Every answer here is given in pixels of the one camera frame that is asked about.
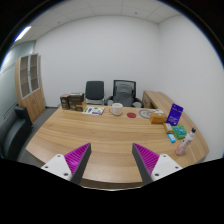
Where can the green box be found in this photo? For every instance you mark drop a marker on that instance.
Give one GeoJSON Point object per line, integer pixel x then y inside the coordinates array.
{"type": "Point", "coordinates": [179, 131]}

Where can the wooden glass-door cabinet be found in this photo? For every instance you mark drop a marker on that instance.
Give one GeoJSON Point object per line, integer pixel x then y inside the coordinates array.
{"type": "Point", "coordinates": [29, 86]}

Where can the yellow small box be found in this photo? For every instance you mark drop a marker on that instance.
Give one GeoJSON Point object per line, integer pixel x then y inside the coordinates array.
{"type": "Point", "coordinates": [168, 128]}

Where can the white green leaflet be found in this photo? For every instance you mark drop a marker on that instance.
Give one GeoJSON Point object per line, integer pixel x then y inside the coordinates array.
{"type": "Point", "coordinates": [92, 110]}

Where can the small blue box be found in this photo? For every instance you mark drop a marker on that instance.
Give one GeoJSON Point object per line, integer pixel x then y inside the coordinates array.
{"type": "Point", "coordinates": [171, 138]}

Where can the black office chair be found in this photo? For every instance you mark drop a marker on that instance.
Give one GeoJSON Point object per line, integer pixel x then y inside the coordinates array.
{"type": "Point", "coordinates": [94, 92]}

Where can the white pink water bottle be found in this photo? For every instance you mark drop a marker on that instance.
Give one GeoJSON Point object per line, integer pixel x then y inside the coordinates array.
{"type": "Point", "coordinates": [186, 141]}

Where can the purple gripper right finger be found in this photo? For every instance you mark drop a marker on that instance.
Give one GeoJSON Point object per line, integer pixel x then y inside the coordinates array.
{"type": "Point", "coordinates": [152, 166]}

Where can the white ceramic mug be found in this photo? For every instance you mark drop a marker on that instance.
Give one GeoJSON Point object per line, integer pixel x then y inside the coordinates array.
{"type": "Point", "coordinates": [116, 109]}

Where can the grey mesh office chair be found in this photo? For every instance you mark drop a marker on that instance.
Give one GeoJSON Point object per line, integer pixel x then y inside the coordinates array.
{"type": "Point", "coordinates": [124, 92]}

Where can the ceiling light panel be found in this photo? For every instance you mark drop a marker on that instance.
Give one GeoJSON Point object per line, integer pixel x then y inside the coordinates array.
{"type": "Point", "coordinates": [23, 32]}

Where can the wooden side desk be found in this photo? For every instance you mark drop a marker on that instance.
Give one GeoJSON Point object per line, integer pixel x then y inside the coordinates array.
{"type": "Point", "coordinates": [156, 99]}

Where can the dark brown box left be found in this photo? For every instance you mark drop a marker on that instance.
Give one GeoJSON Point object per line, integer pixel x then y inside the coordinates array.
{"type": "Point", "coordinates": [64, 99]}

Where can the red round coaster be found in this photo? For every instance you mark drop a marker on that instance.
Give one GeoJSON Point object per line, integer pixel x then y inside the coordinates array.
{"type": "Point", "coordinates": [131, 115]}

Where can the black leather armchair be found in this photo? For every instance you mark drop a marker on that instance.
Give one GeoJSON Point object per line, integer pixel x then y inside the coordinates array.
{"type": "Point", "coordinates": [14, 131]}

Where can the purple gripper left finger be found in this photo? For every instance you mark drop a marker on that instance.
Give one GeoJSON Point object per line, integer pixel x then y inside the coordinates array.
{"type": "Point", "coordinates": [70, 166]}

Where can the purple standing card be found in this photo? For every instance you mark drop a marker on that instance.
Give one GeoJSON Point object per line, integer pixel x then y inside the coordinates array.
{"type": "Point", "coordinates": [174, 114]}

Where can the dark brown box stack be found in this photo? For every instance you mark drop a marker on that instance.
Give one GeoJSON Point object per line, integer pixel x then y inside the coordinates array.
{"type": "Point", "coordinates": [77, 101]}

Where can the round grey patterned plate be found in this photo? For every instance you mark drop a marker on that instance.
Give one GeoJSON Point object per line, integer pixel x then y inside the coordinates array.
{"type": "Point", "coordinates": [145, 113]}

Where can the wooden tissue box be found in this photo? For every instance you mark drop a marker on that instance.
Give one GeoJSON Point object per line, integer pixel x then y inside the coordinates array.
{"type": "Point", "coordinates": [157, 118]}

